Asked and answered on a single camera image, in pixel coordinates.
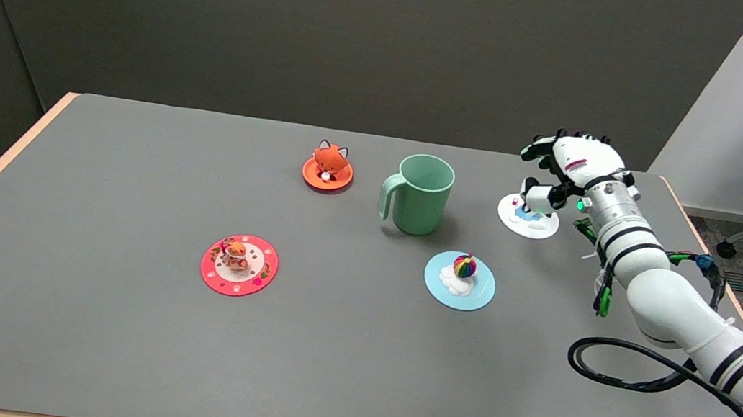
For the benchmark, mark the white cup lid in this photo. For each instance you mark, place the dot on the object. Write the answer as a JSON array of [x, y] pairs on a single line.
[[527, 220]]

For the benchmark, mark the green plastic mug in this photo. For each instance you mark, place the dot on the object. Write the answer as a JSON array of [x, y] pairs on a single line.
[[420, 195]]

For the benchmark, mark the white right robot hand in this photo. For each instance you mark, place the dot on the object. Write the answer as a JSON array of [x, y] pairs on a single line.
[[577, 166]]

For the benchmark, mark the orange fox cup lid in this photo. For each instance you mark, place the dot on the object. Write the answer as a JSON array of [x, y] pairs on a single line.
[[329, 166]]

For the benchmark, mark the blue cup lid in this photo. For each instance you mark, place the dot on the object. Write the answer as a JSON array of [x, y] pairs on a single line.
[[459, 280]]

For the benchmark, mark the red cup lid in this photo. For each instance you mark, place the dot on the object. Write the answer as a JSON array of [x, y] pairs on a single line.
[[239, 265]]

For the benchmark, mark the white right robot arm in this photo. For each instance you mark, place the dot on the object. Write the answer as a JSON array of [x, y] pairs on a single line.
[[672, 294]]

